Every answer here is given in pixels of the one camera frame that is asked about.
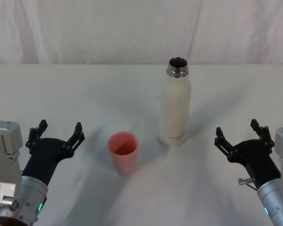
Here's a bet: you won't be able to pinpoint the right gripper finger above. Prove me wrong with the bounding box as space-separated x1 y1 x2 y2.
214 126 238 159
250 119 275 148

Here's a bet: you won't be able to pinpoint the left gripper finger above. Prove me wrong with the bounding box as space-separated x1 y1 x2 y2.
65 121 85 153
25 119 49 148

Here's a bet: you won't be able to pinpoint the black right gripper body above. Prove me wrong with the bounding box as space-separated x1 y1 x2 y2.
227 138 282 189

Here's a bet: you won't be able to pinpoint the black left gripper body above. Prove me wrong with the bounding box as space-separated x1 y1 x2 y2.
21 137 75 187

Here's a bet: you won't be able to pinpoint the cream vacuum bottle steel neck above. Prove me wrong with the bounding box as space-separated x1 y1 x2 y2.
158 56 193 148

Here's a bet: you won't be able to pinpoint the white table cloth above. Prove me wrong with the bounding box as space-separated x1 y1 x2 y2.
0 62 283 226

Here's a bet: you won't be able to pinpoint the pink cup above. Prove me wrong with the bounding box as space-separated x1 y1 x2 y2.
108 131 140 176

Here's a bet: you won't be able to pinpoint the white curtain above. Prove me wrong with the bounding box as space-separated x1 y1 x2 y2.
0 0 283 65

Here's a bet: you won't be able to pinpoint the thin cable with silver plug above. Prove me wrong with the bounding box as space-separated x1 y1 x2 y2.
237 178 259 191

